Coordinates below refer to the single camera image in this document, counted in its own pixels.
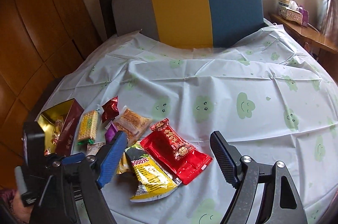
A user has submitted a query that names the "patterned tissue box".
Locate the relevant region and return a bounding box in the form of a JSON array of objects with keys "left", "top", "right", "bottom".
[{"left": 280, "top": 9, "right": 301, "bottom": 24}]

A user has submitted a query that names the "green yellow cracker packet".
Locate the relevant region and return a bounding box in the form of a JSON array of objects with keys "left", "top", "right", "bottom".
[{"left": 77, "top": 109, "right": 99, "bottom": 146}]

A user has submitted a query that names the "large yellow black snack packet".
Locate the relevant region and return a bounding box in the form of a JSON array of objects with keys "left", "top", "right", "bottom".
[{"left": 125, "top": 146, "right": 179, "bottom": 201}]

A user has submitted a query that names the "purple snack packet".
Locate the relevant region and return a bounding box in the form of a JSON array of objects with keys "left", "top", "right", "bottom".
[{"left": 105, "top": 124, "right": 119, "bottom": 142}]

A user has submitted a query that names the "red gold candy packet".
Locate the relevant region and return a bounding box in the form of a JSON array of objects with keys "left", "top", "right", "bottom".
[{"left": 150, "top": 118, "right": 194, "bottom": 161}]

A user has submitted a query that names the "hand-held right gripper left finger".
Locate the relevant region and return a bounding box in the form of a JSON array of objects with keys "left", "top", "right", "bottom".
[{"left": 29, "top": 130, "right": 128, "bottom": 224}]

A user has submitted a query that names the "wooden nightstand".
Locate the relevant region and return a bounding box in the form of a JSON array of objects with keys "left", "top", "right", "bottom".
[{"left": 269, "top": 13, "right": 338, "bottom": 54}]

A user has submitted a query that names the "wooden wardrobe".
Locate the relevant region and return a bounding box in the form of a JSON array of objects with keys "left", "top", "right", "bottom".
[{"left": 0, "top": 0, "right": 102, "bottom": 182}]

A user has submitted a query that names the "dark red snack packet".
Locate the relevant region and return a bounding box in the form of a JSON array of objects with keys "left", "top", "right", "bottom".
[{"left": 102, "top": 96, "right": 119, "bottom": 123}]

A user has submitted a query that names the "small purple packet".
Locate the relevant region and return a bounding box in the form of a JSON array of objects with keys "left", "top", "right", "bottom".
[{"left": 300, "top": 9, "right": 309, "bottom": 27}]

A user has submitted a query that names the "grey yellow blue headboard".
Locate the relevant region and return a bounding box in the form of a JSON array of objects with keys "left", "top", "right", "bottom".
[{"left": 111, "top": 0, "right": 264, "bottom": 49}]

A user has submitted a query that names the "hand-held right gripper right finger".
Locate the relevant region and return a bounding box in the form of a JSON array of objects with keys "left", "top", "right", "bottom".
[{"left": 210, "top": 130, "right": 308, "bottom": 224}]

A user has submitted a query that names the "white snack packet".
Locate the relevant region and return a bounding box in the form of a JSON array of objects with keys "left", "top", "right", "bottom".
[{"left": 86, "top": 142, "right": 106, "bottom": 157}]

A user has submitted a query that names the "cloud print plastic sheet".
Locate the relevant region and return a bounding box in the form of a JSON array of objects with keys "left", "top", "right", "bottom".
[{"left": 34, "top": 20, "right": 338, "bottom": 224}]

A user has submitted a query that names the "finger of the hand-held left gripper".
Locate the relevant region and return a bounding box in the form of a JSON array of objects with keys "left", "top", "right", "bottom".
[{"left": 62, "top": 152, "right": 85, "bottom": 165}]

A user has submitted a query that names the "gold patterned snack packet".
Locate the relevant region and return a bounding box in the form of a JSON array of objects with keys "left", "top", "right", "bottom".
[{"left": 51, "top": 120, "right": 65, "bottom": 145}]

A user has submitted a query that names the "dark bed post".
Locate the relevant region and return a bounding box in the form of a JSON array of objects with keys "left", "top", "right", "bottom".
[{"left": 98, "top": 0, "right": 118, "bottom": 41}]

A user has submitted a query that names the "maroon gift box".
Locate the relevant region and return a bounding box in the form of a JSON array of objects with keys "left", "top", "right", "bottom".
[{"left": 37, "top": 98, "right": 85, "bottom": 157}]

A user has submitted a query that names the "small golden snack packet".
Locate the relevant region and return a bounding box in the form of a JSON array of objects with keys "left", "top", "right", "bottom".
[{"left": 116, "top": 141, "right": 143, "bottom": 175}]

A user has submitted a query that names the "clear orange pastry packet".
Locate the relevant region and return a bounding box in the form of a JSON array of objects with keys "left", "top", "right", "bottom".
[{"left": 112, "top": 105, "right": 153, "bottom": 146}]

